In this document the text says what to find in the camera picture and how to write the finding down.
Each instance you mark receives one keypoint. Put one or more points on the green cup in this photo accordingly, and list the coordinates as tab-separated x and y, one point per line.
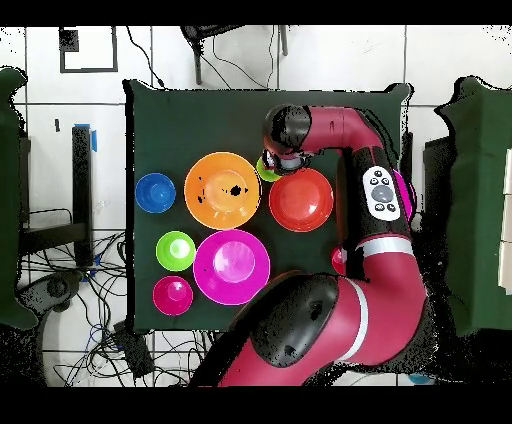
264	174

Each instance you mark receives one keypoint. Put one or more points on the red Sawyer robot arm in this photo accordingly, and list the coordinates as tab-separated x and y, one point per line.
384	304

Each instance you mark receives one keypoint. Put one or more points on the orange-red bowl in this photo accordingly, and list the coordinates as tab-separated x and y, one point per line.
302	200

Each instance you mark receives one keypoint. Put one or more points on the large orange bowl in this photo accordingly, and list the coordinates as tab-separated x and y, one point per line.
208	208

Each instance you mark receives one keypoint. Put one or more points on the dark green tablecloth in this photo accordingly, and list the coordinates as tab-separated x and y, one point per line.
200	120

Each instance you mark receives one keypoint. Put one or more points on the large pink bowl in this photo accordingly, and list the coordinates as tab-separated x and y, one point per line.
408	196
232	264

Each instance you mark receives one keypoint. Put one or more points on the small dark blue bowl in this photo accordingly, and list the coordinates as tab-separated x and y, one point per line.
155	192

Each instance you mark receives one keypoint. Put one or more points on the red cup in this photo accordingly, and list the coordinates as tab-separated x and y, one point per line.
336	260

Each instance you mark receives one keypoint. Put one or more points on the small green bowl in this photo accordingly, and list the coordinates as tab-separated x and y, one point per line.
176	250

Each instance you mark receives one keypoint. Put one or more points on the small crimson bowl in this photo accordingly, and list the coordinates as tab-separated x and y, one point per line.
172	294

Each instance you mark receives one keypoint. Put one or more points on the blue tape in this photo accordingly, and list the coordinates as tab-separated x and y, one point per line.
94	142

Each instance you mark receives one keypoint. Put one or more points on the black bench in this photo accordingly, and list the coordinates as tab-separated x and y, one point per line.
82	180

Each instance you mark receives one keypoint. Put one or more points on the green-covered side table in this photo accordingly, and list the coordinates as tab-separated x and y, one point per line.
8	200
480	200

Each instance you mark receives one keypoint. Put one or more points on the small black marker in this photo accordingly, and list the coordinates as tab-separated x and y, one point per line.
57	125

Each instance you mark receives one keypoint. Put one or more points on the black power brick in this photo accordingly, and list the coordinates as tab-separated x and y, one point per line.
134	352

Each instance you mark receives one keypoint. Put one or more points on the white boxes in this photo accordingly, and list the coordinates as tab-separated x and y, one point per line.
507	220

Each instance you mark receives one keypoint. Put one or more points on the grey office chair base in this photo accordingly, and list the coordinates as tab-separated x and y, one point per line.
56	288

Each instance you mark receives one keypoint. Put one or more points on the blue disc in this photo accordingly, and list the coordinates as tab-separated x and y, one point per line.
419	379

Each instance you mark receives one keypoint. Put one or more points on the black square frame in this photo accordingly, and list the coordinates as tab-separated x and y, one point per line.
68	40

